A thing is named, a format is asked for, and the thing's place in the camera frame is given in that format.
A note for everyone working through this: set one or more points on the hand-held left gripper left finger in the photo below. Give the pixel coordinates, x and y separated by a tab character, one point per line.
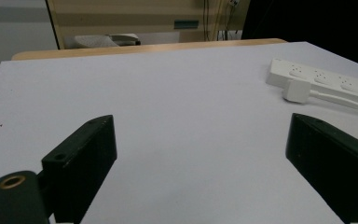
80	161

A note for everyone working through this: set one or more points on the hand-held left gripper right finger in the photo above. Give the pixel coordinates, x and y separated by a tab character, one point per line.
332	165

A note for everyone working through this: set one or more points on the white power strip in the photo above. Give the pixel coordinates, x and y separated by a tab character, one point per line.
323	78

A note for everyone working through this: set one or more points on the grey office chair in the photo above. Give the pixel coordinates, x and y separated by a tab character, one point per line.
105	40

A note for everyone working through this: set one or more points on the black curtain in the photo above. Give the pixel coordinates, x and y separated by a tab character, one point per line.
310	28

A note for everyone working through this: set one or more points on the beige cabinet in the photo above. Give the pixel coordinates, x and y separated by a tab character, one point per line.
130	18

